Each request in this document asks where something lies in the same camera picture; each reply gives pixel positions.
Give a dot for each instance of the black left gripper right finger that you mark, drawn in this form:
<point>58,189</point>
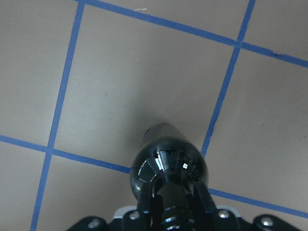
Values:
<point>205,214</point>

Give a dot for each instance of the dark wine bottle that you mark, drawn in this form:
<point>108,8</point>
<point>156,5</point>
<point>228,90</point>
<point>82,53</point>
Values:
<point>166,154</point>

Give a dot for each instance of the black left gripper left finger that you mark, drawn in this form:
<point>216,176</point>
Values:
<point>147,215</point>

